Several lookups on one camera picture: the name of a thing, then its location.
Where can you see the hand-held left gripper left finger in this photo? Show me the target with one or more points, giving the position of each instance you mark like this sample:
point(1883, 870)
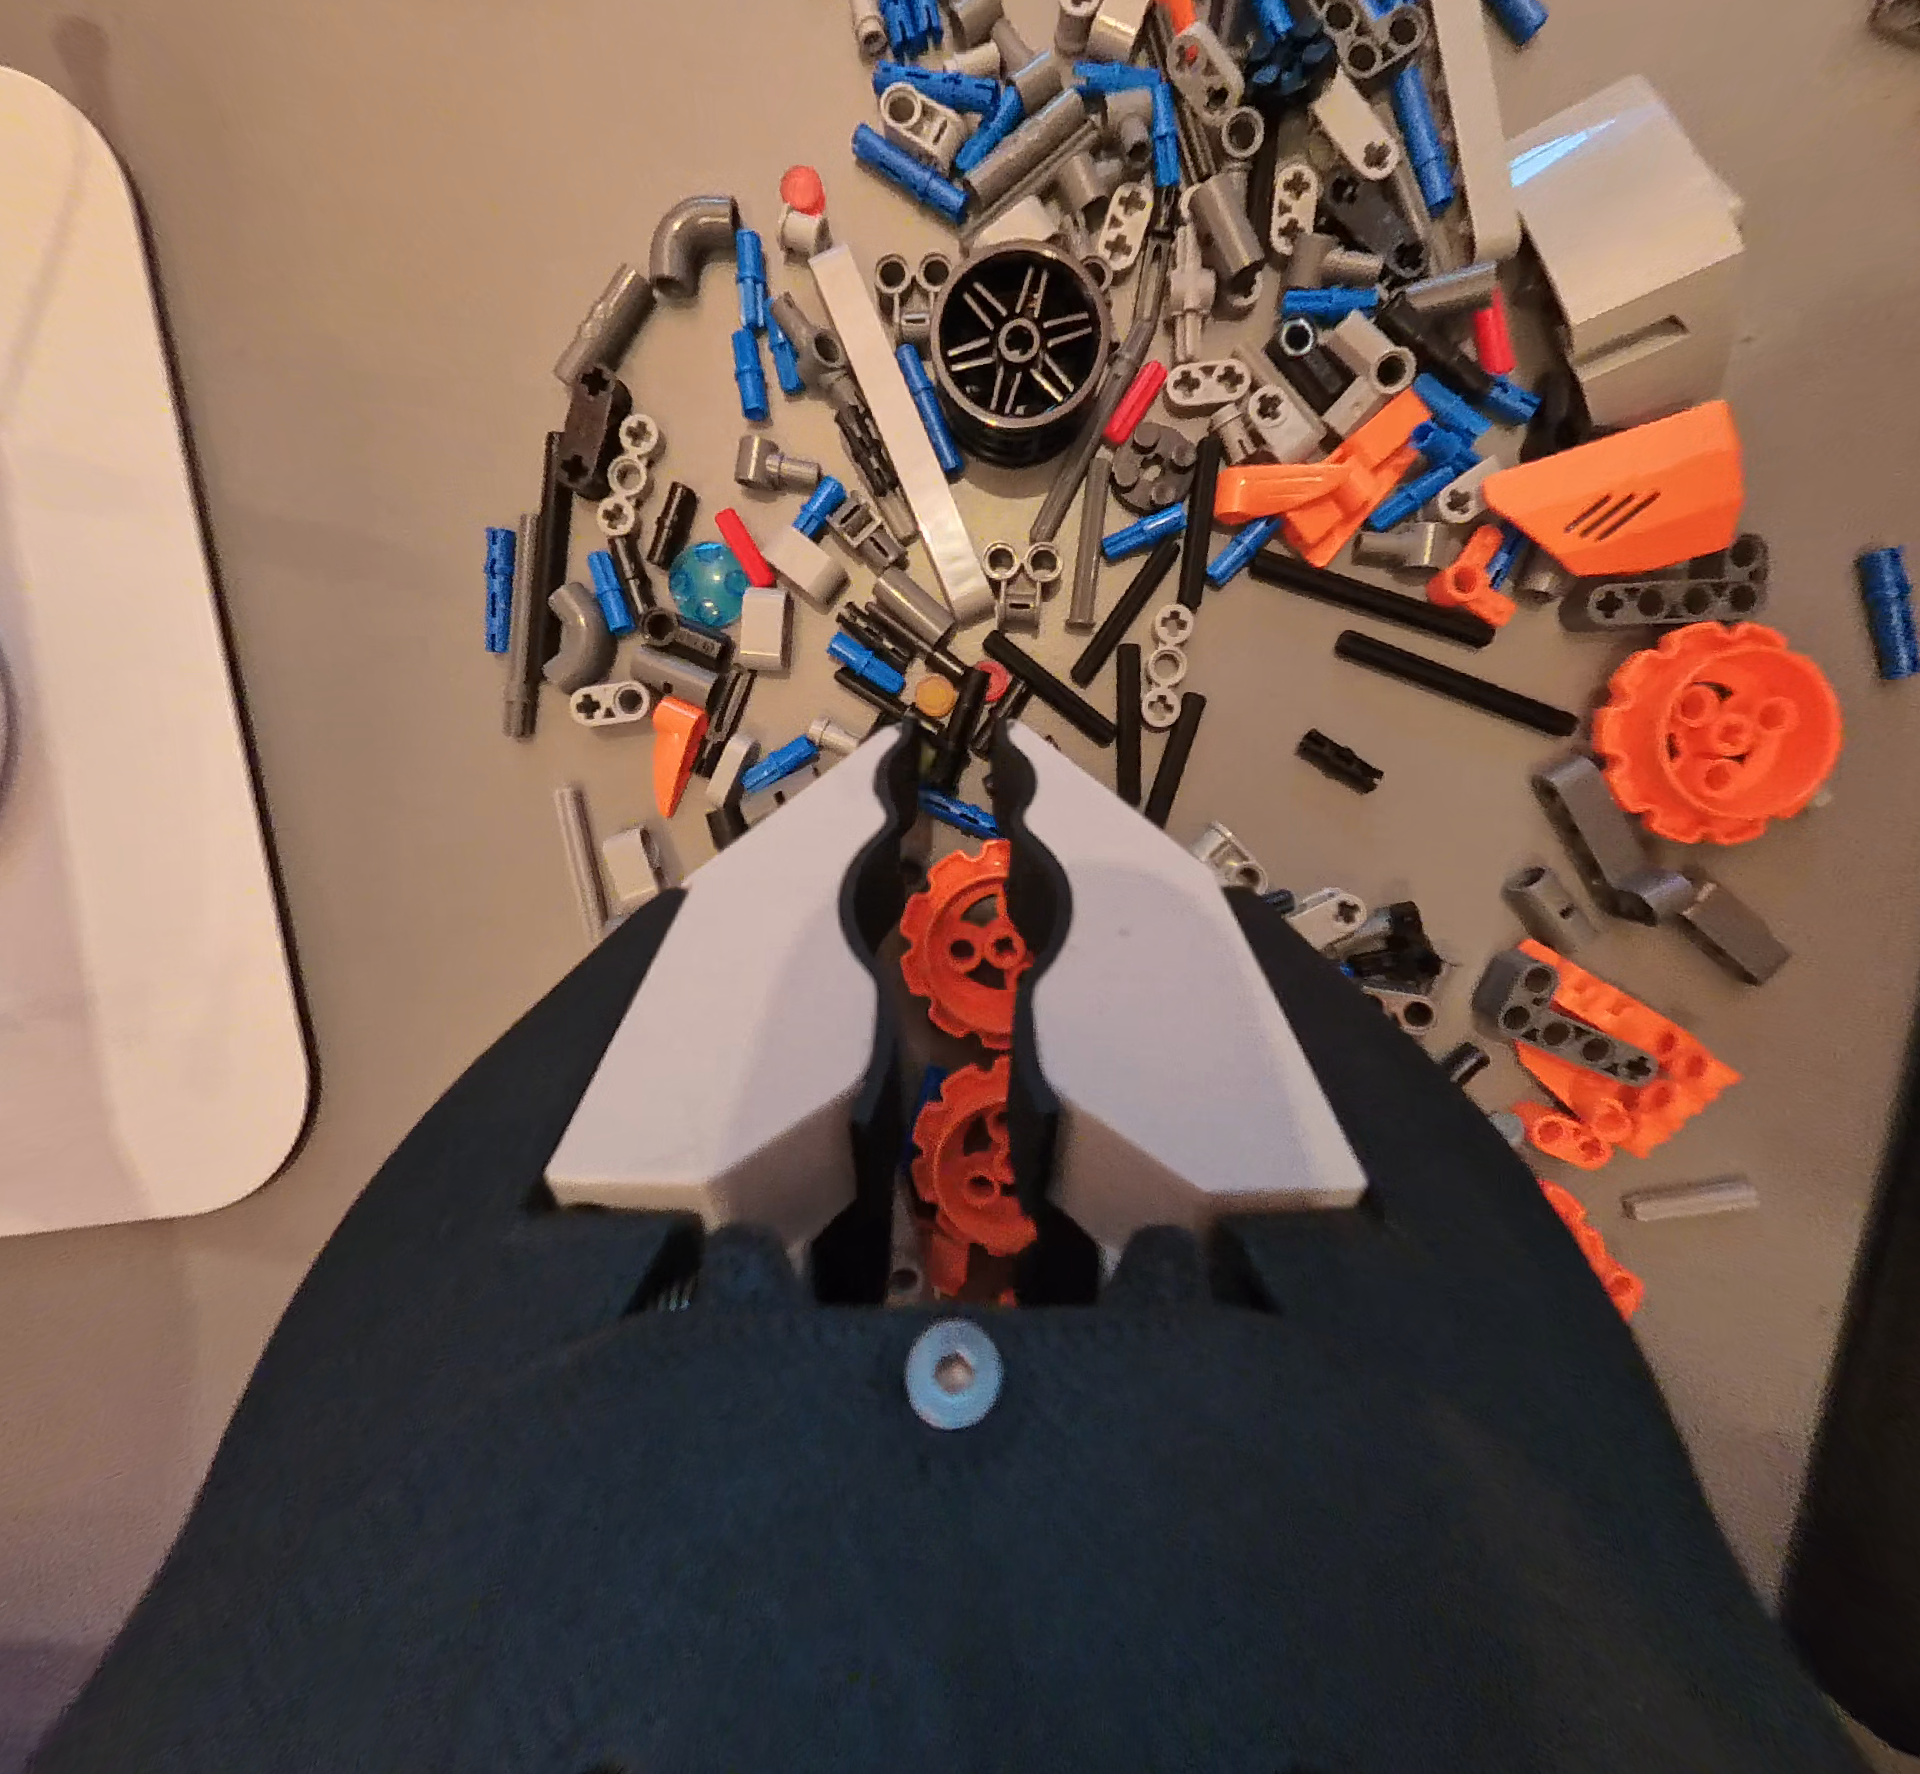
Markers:
point(737, 1054)

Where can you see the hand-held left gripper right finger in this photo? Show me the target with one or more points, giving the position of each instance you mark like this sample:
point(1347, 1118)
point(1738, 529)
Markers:
point(1186, 1054)

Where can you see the small tan round piece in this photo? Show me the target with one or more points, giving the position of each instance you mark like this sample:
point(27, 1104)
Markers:
point(946, 700)

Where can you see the orange gear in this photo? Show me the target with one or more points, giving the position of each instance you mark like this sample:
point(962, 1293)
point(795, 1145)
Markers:
point(962, 940)
point(967, 1173)
point(1592, 1250)
point(1716, 731)

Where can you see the translucent blue round stud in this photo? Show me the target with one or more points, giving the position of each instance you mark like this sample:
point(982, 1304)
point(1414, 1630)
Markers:
point(716, 583)

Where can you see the white book stand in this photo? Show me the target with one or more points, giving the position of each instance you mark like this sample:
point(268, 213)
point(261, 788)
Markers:
point(121, 695)

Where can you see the pile of building kit parts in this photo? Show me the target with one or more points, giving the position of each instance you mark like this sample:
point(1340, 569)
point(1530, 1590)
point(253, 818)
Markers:
point(1261, 306)

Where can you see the grey curved panel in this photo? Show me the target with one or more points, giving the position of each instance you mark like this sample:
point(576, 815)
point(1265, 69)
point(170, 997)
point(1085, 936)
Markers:
point(1636, 245)

